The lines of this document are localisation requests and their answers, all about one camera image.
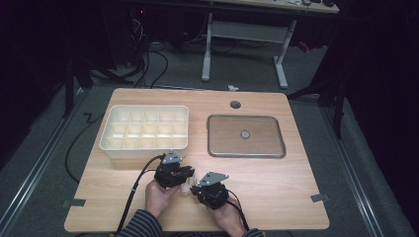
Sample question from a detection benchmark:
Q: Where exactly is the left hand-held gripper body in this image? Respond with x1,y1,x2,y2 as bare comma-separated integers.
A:
153,149,186,190

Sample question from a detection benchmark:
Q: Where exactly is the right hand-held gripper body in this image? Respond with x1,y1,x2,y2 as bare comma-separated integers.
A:
197,171,230,211

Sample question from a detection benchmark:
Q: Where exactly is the pale pink sock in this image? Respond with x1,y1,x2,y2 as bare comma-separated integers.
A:
179,173,199,198

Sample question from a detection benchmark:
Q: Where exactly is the person's left hand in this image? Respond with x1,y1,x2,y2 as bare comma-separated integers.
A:
144,179,182,219

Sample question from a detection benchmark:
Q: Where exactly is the person's right hand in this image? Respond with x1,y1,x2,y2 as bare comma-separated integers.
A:
210,197,247,237

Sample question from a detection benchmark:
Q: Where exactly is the cream divided storage box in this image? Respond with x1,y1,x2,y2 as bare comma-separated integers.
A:
98,104,190,161

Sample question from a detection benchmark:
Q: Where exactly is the person's right striped sleeve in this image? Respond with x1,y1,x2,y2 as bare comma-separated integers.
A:
241,228,265,237

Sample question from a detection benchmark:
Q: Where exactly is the person's striped sleeve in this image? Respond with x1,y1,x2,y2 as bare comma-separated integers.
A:
241,228,265,237
116,208,163,237

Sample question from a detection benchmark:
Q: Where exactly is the person's left striped sleeve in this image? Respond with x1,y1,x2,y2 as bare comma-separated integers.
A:
116,208,163,237

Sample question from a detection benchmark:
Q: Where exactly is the brown metal-rimmed tray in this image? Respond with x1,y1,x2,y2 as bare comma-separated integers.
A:
207,114,287,159

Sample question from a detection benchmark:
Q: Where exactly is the dark metal stand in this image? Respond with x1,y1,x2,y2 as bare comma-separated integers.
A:
61,57,95,119
287,73,349,140

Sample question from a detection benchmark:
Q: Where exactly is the white-legged wooden desk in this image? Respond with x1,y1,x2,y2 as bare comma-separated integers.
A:
201,0,340,90

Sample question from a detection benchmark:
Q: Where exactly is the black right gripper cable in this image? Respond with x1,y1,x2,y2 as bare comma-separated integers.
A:
225,189,251,232

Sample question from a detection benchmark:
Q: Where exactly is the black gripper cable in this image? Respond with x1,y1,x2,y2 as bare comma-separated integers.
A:
225,189,251,232
114,153,166,235

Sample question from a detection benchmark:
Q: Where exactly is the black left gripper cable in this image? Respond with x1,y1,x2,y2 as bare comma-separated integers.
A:
114,153,166,235

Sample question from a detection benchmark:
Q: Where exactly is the black floor cable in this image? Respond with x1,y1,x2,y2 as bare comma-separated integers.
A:
64,113,104,184

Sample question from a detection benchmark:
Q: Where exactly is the bundle of black floor cables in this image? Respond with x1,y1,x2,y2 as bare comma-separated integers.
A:
125,19,170,90

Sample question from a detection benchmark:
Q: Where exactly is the metal floor rail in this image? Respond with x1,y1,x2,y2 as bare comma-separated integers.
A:
320,105,385,237
0,88,87,233

